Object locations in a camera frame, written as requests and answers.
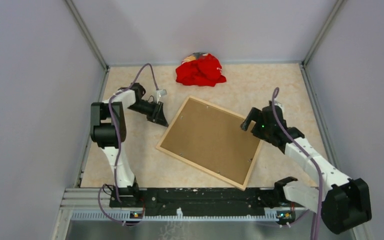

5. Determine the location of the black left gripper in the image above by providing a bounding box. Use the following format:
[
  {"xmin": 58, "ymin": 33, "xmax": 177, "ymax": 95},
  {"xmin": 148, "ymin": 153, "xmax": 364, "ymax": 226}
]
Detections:
[{"xmin": 127, "ymin": 100, "xmax": 168, "ymax": 127}]

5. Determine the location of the brown cardboard backing board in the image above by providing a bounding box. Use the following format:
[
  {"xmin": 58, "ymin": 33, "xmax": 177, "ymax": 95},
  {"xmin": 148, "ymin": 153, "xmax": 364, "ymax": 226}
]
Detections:
[{"xmin": 159, "ymin": 97, "xmax": 261, "ymax": 186}]

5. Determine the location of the light wooden picture frame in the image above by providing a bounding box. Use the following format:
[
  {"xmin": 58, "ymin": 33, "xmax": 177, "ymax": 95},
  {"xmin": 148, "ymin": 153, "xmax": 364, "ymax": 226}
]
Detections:
[{"xmin": 155, "ymin": 95, "xmax": 264, "ymax": 192}]

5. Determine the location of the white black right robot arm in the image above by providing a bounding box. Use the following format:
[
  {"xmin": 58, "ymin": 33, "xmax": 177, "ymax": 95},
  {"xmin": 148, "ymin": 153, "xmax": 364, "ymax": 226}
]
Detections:
[{"xmin": 240, "ymin": 103, "xmax": 372, "ymax": 235}]

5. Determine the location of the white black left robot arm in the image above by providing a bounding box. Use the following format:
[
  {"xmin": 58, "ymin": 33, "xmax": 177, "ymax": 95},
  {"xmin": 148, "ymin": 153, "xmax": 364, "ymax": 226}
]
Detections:
[{"xmin": 90, "ymin": 83, "xmax": 169, "ymax": 207}]

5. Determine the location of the red crumpled cloth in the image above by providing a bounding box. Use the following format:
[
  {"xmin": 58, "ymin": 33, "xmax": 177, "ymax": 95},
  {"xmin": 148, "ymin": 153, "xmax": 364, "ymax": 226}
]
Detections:
[{"xmin": 175, "ymin": 52, "xmax": 227, "ymax": 87}]

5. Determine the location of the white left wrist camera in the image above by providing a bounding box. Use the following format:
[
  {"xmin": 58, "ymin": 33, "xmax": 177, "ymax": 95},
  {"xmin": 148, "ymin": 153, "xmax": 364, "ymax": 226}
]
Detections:
[{"xmin": 154, "ymin": 89, "xmax": 167, "ymax": 103}]

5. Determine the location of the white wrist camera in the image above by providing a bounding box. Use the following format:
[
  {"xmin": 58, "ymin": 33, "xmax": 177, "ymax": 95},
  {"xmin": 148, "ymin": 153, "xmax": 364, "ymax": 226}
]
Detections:
[
  {"xmin": 273, "ymin": 100, "xmax": 285, "ymax": 113},
  {"xmin": 154, "ymin": 89, "xmax": 167, "ymax": 103}
]

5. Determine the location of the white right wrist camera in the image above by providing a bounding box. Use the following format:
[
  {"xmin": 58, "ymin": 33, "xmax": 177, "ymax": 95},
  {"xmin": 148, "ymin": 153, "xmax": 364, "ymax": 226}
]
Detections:
[{"xmin": 273, "ymin": 100, "xmax": 285, "ymax": 113}]

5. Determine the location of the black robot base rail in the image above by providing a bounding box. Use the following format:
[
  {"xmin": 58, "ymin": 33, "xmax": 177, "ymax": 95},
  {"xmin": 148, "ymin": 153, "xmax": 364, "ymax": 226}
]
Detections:
[{"xmin": 109, "ymin": 187, "xmax": 299, "ymax": 217}]

